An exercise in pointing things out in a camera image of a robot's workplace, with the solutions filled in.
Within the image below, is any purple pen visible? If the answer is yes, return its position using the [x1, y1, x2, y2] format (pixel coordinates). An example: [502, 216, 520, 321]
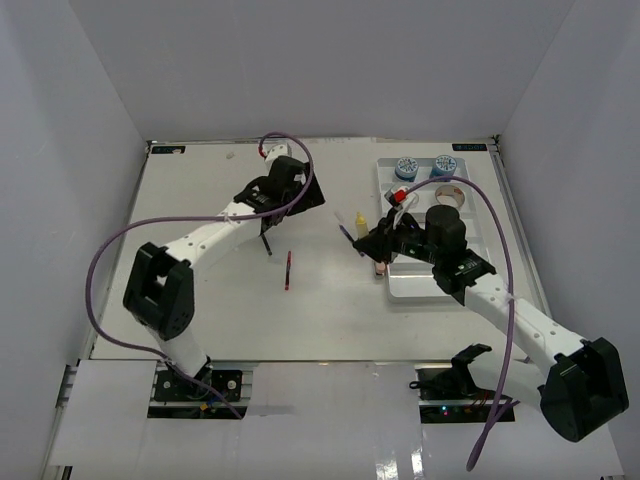
[334, 211, 355, 244]

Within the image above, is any black table label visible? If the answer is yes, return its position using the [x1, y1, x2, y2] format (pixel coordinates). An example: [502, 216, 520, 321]
[150, 145, 186, 155]
[452, 143, 488, 152]

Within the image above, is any pink white eraser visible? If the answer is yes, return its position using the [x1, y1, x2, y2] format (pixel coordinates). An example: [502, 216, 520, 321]
[374, 262, 386, 278]

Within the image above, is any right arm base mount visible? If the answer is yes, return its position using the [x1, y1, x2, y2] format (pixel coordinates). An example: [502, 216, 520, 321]
[409, 344, 495, 424]

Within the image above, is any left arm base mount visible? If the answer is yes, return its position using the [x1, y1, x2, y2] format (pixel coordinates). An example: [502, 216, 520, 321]
[147, 364, 252, 420]

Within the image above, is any blue tape roll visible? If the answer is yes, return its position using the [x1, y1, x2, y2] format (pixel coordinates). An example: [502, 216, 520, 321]
[429, 155, 458, 181]
[394, 157, 419, 182]

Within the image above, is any white compartment tray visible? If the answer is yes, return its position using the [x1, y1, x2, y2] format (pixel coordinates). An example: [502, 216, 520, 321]
[376, 154, 490, 303]

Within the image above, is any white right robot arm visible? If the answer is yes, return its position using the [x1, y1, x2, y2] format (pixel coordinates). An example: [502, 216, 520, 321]
[353, 205, 629, 442]

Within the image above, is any brown packing tape roll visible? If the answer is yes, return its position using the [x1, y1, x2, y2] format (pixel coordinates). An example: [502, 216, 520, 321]
[435, 184, 466, 210]

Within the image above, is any red pen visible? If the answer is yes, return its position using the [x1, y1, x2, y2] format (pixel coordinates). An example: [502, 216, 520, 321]
[284, 250, 292, 291]

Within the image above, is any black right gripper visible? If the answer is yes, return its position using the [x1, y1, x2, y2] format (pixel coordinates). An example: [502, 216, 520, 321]
[353, 208, 442, 266]

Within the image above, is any black pen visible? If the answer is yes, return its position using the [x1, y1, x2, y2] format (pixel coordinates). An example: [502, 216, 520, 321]
[260, 235, 273, 257]

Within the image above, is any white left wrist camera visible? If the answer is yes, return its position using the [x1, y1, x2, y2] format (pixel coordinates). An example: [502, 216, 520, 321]
[263, 142, 291, 166]

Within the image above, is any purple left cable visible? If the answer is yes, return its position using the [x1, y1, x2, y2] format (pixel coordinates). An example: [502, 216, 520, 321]
[85, 131, 316, 420]

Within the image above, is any right black table label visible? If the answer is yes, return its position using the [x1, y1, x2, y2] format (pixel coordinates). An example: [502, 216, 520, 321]
[452, 143, 488, 152]

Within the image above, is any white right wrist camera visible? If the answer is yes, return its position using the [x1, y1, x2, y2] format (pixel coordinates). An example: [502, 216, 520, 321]
[384, 186, 419, 229]

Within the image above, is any yellow white highlighter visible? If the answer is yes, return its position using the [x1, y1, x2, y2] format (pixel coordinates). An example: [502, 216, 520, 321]
[355, 212, 369, 239]

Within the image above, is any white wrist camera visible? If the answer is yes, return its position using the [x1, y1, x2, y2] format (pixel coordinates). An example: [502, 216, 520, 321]
[263, 142, 291, 166]
[384, 186, 419, 229]

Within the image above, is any left black table label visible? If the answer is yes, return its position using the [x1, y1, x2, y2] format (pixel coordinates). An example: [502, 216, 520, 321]
[150, 145, 186, 155]

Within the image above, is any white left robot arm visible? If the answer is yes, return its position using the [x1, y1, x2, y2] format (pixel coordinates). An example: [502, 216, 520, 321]
[123, 155, 325, 399]

